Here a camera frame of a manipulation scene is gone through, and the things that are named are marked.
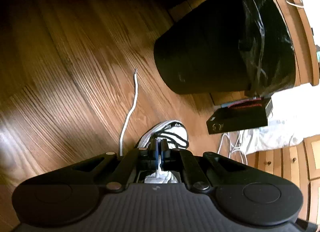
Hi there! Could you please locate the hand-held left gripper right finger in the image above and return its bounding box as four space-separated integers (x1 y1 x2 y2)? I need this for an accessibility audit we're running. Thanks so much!
161 139 247 194

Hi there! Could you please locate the stuffed white plastic bag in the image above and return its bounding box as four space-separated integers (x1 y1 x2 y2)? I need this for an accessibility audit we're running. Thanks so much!
257 84 320 152

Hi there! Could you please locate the white power strip with cable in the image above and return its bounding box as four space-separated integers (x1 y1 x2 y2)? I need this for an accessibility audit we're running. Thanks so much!
216 132 253 165

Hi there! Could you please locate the black trash bin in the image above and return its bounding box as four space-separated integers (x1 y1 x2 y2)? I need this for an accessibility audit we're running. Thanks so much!
153 0 265 95

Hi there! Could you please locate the wooden dresser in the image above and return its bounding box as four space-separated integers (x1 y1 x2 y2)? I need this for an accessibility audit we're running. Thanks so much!
246 134 320 225

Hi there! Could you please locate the wooden nightstand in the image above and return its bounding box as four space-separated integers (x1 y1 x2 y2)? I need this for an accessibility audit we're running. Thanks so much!
167 0 320 106

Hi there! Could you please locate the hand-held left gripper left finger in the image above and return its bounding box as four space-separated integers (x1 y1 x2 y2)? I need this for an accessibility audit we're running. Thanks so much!
72 139 160 193

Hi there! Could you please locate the black paper bag with logo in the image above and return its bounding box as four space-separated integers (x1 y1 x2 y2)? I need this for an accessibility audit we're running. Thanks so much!
206 97 273 135

